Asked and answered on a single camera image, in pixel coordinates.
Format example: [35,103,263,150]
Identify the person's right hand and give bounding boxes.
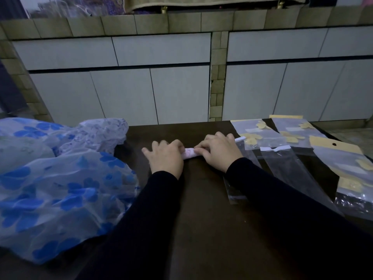
[193,132,243,173]

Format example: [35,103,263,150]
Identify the person's left hand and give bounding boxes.
[142,139,186,180]

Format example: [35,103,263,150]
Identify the pink white cloth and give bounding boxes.
[182,147,201,160]

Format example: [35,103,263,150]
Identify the person's left forearm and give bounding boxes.
[74,171,187,280]

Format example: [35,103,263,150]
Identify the person's right forearm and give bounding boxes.
[225,157,373,280]

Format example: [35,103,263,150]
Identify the clear packet with yellow header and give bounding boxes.
[230,119,287,151]
[269,114,327,149]
[309,135,373,221]

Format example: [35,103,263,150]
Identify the clear sleeve with white strip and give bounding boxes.
[223,136,263,205]
[259,145,344,216]

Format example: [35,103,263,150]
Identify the small-print purple plastic bag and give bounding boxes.
[57,118,129,156]

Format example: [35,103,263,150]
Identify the tiled counter with white panels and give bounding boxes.
[0,5,373,127]

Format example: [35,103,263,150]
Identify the large blue flowered plastic bag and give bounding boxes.
[0,117,140,265]

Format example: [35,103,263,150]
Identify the beige towel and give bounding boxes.
[123,0,308,13]

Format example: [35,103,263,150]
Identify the patterned plastic-covered cloth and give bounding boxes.
[18,0,125,19]

